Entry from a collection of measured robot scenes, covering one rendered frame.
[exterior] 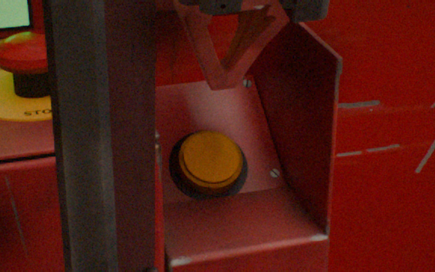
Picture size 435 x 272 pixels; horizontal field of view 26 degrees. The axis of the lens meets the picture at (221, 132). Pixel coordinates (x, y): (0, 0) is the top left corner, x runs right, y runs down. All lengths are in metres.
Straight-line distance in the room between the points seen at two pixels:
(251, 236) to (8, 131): 0.14
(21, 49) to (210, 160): 0.13
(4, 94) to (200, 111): 0.13
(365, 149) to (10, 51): 0.45
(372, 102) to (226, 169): 0.32
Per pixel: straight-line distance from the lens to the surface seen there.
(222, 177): 0.56
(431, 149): 0.91
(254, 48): 0.51
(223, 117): 0.59
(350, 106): 0.85
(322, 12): 0.46
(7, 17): 0.59
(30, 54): 0.50
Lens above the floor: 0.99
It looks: 27 degrees down
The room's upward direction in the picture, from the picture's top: straight up
